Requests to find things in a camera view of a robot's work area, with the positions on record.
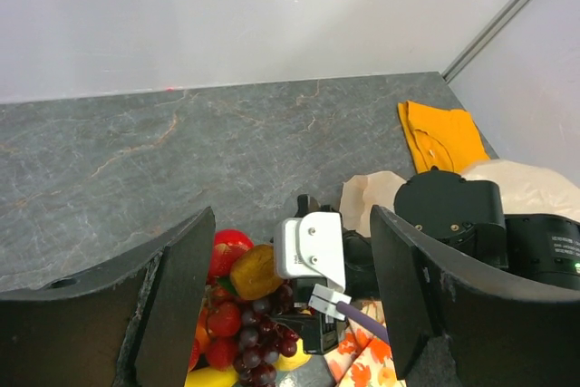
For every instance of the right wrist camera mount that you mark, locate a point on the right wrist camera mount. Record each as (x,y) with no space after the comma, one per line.
(311,246)

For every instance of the fake strawberry bunch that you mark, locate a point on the fake strawberry bunch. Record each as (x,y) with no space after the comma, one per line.
(223,323)

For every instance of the fake dark grape bunch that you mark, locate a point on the fake dark grape bunch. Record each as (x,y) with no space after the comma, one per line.
(262,341)

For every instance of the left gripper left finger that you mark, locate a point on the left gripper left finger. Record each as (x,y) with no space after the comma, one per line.
(129,321)

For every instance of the fake orange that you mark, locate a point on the fake orange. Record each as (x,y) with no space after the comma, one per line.
(202,334)

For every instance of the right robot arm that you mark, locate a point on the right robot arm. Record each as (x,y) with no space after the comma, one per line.
(484,237)

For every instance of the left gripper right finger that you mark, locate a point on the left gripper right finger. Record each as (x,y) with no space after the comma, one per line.
(453,320)

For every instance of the fake yellow lemon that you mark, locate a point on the fake yellow lemon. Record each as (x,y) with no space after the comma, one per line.
(288,364)

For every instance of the fake red apple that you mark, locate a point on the fake red apple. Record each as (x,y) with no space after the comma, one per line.
(229,246)

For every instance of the orange folded cloth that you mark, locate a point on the orange folded cloth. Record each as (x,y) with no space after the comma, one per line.
(445,139)

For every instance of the right aluminium frame post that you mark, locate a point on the right aluminium frame post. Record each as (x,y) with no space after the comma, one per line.
(497,23)

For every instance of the floral folded cloth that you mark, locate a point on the floral folded cloth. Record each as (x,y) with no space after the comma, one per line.
(362,360)

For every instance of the banana print plastic bag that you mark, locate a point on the banana print plastic bag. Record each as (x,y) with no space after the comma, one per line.
(514,187)

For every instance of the fake banana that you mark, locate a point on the fake banana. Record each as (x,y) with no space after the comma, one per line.
(210,377)

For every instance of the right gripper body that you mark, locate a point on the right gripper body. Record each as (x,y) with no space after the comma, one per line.
(314,318)

